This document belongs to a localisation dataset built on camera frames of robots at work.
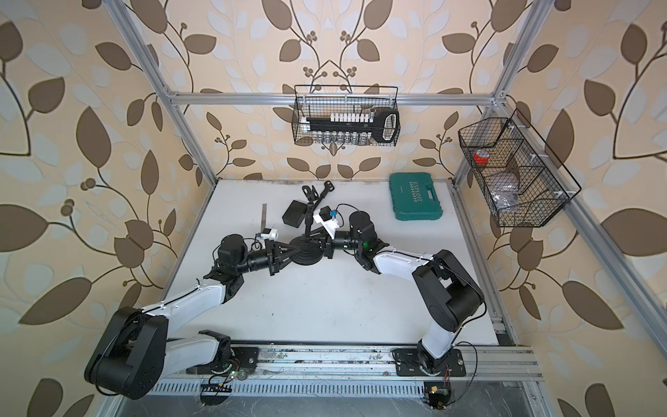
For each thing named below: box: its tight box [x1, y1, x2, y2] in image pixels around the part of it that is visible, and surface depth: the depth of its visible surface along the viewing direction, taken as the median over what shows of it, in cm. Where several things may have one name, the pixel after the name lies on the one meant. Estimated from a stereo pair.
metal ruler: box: [260, 203, 268, 233], surface depth 110 cm
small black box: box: [282, 199, 308, 229], surface depth 107 cm
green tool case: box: [389, 172, 443, 221], surface depth 113 cm
